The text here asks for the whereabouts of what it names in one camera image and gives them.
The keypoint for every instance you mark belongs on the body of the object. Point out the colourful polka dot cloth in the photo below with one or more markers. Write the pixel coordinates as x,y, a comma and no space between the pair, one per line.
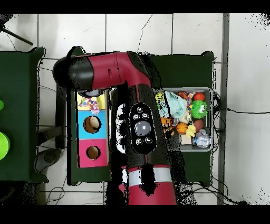
90,104

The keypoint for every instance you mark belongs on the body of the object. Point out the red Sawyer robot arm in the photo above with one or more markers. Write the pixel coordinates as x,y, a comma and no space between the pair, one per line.
118,69

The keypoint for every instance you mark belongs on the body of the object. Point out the wooden box with three holes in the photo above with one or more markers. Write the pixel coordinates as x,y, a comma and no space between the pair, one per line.
101,156

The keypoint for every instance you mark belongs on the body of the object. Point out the clear mesh bin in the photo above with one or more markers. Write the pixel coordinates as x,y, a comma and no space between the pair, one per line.
202,146

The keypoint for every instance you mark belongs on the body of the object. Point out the yellow ball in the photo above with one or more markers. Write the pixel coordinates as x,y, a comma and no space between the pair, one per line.
159,96

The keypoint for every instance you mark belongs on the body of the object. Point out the mint green cloth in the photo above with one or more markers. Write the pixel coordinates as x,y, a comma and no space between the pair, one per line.
175,105

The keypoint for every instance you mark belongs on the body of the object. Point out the green spiky ball with eyes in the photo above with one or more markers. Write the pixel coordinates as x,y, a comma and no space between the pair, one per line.
199,109

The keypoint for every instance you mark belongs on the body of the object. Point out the dark green table cloth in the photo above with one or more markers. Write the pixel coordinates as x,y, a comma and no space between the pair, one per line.
185,67

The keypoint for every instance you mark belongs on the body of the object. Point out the black upright panel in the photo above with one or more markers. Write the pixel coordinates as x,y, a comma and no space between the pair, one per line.
60,122

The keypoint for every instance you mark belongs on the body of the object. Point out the green cloth side table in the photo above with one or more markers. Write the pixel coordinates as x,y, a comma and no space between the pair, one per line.
21,105

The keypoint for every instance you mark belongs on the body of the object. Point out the small bright green object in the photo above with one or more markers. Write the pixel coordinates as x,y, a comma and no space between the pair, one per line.
1,105

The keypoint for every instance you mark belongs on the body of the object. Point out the bright green cup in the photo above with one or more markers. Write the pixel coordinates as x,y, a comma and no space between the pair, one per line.
3,146

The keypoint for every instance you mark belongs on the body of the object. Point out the black tripod leg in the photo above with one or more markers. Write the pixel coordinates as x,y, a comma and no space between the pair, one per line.
17,36

